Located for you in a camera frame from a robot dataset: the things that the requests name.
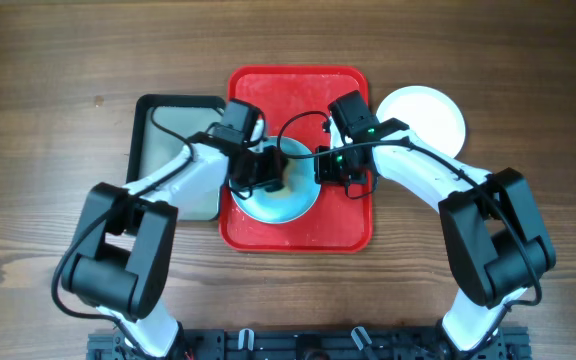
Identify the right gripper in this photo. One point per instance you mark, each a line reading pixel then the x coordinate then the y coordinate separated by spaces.
pixel 325 175

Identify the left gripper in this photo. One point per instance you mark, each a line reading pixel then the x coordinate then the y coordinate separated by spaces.
pixel 272 173

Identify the light blue plate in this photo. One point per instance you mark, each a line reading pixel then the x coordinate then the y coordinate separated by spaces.
pixel 290 203

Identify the white plate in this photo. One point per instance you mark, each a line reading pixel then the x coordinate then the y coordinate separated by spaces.
pixel 435 118

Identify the green yellow sponge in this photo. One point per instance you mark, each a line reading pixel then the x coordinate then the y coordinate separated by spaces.
pixel 279 186

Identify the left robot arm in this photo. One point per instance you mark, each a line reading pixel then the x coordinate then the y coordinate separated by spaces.
pixel 119 257

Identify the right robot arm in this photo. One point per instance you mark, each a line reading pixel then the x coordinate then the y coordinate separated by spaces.
pixel 497 244

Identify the red plastic tray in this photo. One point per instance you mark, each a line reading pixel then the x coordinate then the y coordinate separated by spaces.
pixel 335 223

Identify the black water tray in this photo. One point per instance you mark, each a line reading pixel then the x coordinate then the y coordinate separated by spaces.
pixel 162 123

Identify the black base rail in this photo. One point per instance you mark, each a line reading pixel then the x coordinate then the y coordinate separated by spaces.
pixel 359 343

